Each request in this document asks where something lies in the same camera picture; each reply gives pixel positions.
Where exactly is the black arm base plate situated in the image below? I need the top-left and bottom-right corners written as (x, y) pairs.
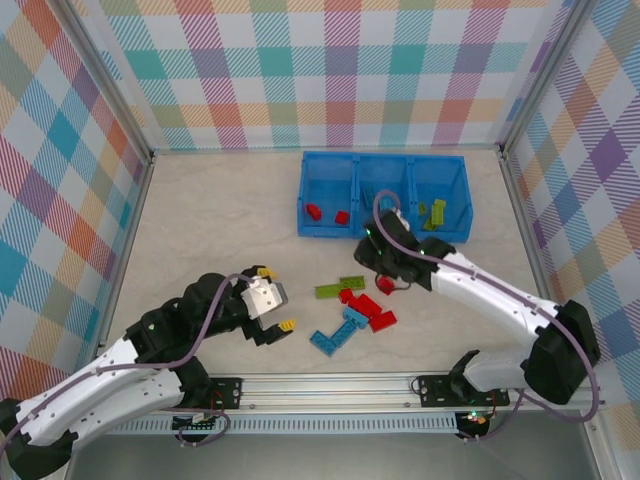
top-left (415, 374), bottom-right (512, 407)
top-left (208, 377), bottom-right (245, 409)

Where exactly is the aluminium extrusion rail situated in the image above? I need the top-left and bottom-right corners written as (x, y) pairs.
top-left (102, 374), bottom-right (609, 412)

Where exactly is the aluminium frame post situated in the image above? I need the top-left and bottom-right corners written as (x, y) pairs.
top-left (498, 0), bottom-right (599, 151)
top-left (58, 0), bottom-right (155, 157)

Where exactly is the aluminium frame side rail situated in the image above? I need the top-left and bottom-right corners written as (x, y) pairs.
top-left (97, 149), bottom-right (156, 351)
top-left (499, 144), bottom-right (606, 401)

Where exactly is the small electronics board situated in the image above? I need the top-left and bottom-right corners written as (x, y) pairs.
top-left (172, 409), bottom-right (221, 434)
top-left (459, 409), bottom-right (494, 429)

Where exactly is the white slotted cable duct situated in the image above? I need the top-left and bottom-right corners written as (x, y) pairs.
top-left (107, 412), bottom-right (460, 436)

